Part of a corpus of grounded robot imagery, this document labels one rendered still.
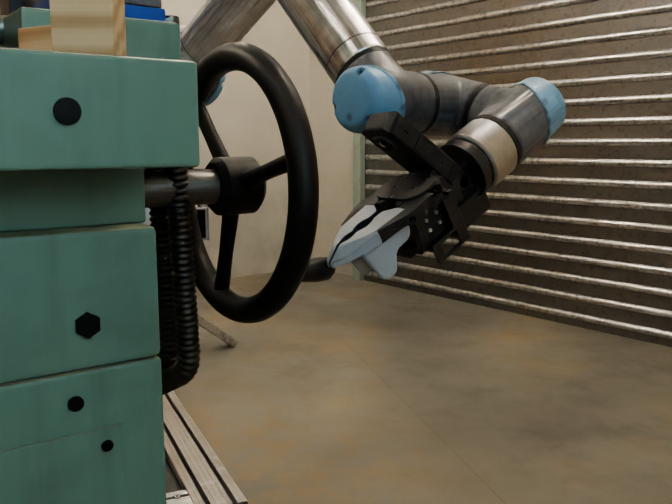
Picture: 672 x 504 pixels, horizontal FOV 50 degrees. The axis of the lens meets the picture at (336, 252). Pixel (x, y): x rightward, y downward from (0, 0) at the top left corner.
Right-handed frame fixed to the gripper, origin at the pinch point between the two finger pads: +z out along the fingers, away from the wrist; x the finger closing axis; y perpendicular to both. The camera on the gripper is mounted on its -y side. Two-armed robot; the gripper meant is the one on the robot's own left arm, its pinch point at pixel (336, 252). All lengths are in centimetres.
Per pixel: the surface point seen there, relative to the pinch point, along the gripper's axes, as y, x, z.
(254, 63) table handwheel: -19.4, 2.9, -2.7
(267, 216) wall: 132, 351, -156
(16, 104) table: -27.6, -19.0, 22.7
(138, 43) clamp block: -25.7, 4.0, 6.1
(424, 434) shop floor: 114, 91, -49
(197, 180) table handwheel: -11.6, 8.2, 5.9
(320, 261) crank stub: 0.3, 1.1, 1.5
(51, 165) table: -24.2, -18.9, 22.9
